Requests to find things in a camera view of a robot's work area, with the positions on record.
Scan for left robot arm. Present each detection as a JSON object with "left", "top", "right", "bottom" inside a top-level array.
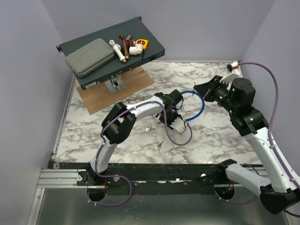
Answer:
[{"left": 87, "top": 90, "right": 186, "bottom": 185}]

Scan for blue cable lock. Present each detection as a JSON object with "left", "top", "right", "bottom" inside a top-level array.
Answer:
[{"left": 181, "top": 90, "right": 205, "bottom": 122}]

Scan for white pvc pipe fitting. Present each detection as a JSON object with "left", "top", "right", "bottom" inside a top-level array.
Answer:
[{"left": 109, "top": 39, "right": 126, "bottom": 63}]

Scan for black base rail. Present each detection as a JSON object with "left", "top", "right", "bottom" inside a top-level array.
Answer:
[{"left": 77, "top": 163, "right": 230, "bottom": 195}]

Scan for dark teal rack shelf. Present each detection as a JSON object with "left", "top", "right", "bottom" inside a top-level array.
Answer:
[{"left": 56, "top": 17, "right": 165, "bottom": 90}]

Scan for aluminium extrusion rail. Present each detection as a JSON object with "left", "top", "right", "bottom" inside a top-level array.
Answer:
[{"left": 37, "top": 169, "right": 86, "bottom": 188}]

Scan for wooden board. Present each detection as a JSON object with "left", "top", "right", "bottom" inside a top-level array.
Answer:
[{"left": 77, "top": 67, "right": 154, "bottom": 115}]

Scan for white pvc elbow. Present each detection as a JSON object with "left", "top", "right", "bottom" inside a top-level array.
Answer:
[{"left": 129, "top": 44, "right": 143, "bottom": 56}]

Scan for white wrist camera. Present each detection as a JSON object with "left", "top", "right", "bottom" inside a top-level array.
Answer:
[
  {"left": 170, "top": 117, "right": 186, "bottom": 135},
  {"left": 220, "top": 61, "right": 240, "bottom": 84}
]

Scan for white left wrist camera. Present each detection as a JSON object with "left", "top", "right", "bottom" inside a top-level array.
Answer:
[{"left": 170, "top": 117, "right": 186, "bottom": 135}]

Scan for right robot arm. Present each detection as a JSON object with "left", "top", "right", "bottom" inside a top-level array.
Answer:
[{"left": 194, "top": 75, "right": 300, "bottom": 215}]

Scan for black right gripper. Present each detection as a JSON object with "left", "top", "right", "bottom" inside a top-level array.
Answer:
[{"left": 194, "top": 75, "right": 237, "bottom": 114}]

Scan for brown pipe valve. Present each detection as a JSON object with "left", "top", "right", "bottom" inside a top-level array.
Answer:
[{"left": 119, "top": 35, "right": 135, "bottom": 59}]

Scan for silver keys on table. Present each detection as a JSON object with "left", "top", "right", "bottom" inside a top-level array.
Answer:
[{"left": 155, "top": 141, "right": 163, "bottom": 154}]

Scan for grey plastic tool case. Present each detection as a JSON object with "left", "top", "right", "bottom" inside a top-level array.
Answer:
[{"left": 65, "top": 38, "right": 115, "bottom": 78}]

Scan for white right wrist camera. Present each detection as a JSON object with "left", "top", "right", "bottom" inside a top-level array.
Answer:
[{"left": 220, "top": 61, "right": 240, "bottom": 84}]

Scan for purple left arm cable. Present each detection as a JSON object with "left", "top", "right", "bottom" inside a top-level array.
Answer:
[{"left": 88, "top": 100, "right": 193, "bottom": 206}]

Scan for metal shelf stand bracket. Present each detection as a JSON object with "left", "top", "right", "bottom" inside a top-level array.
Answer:
[{"left": 105, "top": 78, "right": 125, "bottom": 93}]

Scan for yellow tape measure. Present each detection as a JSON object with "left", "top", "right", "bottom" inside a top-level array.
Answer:
[{"left": 135, "top": 39, "right": 149, "bottom": 51}]

